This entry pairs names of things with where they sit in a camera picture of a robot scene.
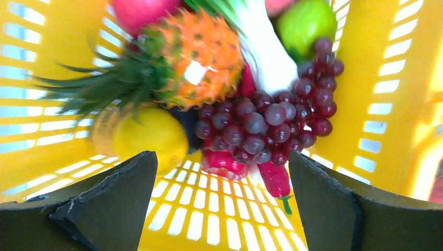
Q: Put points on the dark purple grape bunch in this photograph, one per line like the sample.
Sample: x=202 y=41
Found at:
x=265 y=128

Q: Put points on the red bell pepper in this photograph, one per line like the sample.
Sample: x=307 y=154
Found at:
x=222 y=163

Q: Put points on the pineapple with green crown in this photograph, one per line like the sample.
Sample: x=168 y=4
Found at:
x=187 y=60

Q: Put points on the red tomato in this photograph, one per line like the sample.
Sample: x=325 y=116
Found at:
x=133 y=15

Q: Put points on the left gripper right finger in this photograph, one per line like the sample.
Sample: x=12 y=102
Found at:
x=341 y=213

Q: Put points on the pink peach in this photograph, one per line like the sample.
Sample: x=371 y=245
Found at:
x=275 y=7

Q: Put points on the yellow plastic basket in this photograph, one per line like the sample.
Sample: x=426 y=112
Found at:
x=387 y=130

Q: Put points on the green leafy bok choy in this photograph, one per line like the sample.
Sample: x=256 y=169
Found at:
x=272 y=69

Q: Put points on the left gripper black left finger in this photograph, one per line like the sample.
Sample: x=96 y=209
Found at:
x=104 y=212

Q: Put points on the yellow lemon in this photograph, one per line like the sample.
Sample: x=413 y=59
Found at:
x=124 y=133

